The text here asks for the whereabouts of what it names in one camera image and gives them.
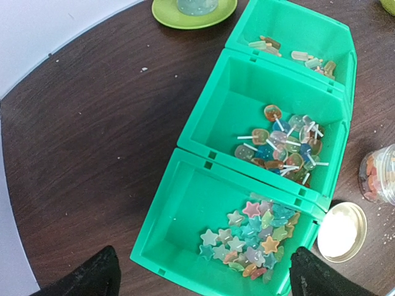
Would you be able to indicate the lime green bowl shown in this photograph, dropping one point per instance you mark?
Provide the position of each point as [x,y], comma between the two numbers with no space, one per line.
[388,6]

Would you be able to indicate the green candy bin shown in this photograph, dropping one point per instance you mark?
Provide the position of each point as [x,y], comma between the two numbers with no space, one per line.
[196,194]
[232,105]
[297,28]

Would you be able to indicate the green saucer plate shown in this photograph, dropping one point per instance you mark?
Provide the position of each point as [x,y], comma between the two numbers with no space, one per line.
[170,15]

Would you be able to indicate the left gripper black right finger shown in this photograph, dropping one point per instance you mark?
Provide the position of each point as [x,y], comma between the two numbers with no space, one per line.
[311,276]

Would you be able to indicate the patterned ceramic mug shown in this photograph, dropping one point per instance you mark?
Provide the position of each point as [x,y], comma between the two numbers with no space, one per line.
[197,7]

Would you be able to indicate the gold round lid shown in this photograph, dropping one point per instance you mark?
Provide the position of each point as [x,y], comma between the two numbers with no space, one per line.
[342,232]

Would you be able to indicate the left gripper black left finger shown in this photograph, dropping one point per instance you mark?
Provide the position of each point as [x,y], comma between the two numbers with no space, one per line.
[99,275]

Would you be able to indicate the clear plastic round container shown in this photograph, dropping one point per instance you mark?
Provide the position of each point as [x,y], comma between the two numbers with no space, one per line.
[376,176]

